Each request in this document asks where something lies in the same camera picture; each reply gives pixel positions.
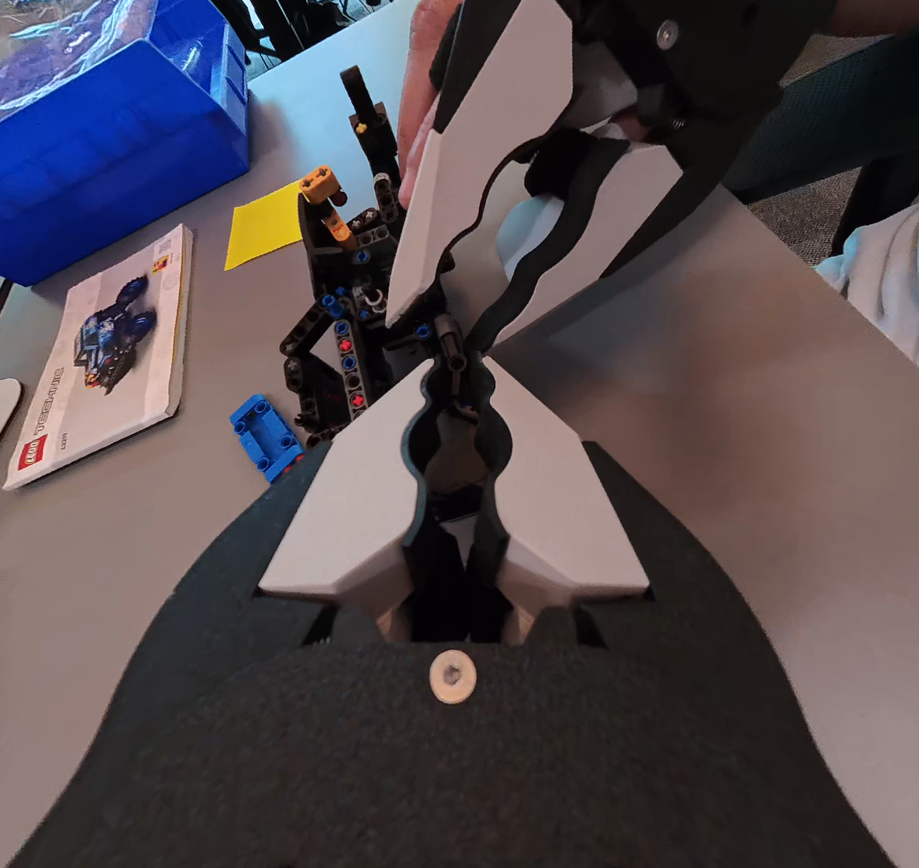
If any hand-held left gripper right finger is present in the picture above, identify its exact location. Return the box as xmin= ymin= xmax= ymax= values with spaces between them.
xmin=467 ymin=354 xmax=651 ymax=614

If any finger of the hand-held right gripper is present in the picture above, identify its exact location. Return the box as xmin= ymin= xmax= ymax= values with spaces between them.
xmin=385 ymin=0 xmax=577 ymax=330
xmin=463 ymin=137 xmax=684 ymax=361

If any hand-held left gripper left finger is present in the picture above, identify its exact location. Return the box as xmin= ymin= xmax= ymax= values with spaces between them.
xmin=256 ymin=358 xmax=460 ymax=616

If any black lego vehicle model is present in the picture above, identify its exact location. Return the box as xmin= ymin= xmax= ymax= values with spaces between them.
xmin=279 ymin=66 xmax=496 ymax=447

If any blue lego panel piece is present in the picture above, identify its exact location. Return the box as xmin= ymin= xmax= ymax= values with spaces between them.
xmin=229 ymin=393 xmax=307 ymax=485

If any lego instruction booklet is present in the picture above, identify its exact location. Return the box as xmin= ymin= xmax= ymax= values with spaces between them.
xmin=3 ymin=223 xmax=195 ymax=493

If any person's right hand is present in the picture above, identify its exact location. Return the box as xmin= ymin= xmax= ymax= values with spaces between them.
xmin=396 ymin=0 xmax=483 ymax=203

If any dark teal chair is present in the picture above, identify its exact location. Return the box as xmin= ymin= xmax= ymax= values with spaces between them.
xmin=724 ymin=34 xmax=919 ymax=255

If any yellow sticky note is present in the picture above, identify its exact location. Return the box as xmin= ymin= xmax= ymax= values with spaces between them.
xmin=223 ymin=179 xmax=307 ymax=272

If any person's white clothing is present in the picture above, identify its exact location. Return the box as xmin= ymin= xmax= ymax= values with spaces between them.
xmin=814 ymin=202 xmax=919 ymax=382

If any blue plastic bin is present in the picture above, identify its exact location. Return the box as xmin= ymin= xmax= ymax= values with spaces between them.
xmin=0 ymin=0 xmax=251 ymax=288

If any clear plastic bag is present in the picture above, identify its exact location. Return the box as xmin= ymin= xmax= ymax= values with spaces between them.
xmin=0 ymin=0 xmax=211 ymax=113

